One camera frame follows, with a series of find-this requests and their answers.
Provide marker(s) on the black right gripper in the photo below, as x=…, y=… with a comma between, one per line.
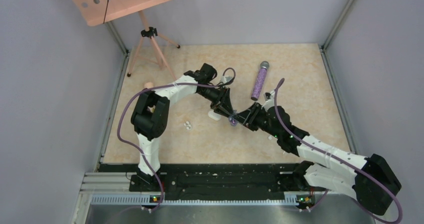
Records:
x=248, y=117

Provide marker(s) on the purple glitter microphone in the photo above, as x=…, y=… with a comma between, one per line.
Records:
x=260, y=80

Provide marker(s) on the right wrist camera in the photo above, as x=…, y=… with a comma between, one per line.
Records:
x=269, y=100

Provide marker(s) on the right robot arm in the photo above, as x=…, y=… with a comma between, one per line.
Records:
x=368, y=180

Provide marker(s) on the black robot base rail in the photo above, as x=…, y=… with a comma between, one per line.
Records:
x=216, y=182

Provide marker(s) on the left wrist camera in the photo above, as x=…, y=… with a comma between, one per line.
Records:
x=225, y=80

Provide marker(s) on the lavender charging case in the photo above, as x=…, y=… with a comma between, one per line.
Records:
x=232, y=120

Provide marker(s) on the pink music stand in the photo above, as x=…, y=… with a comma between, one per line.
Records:
x=96, y=12

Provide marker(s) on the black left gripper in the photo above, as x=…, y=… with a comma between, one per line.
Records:
x=223, y=92

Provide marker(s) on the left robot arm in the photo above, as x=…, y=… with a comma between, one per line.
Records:
x=151, y=113

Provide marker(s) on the white oval charging case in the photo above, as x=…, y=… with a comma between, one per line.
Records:
x=214, y=116

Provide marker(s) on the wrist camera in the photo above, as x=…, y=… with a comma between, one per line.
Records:
x=225, y=80
x=269, y=100

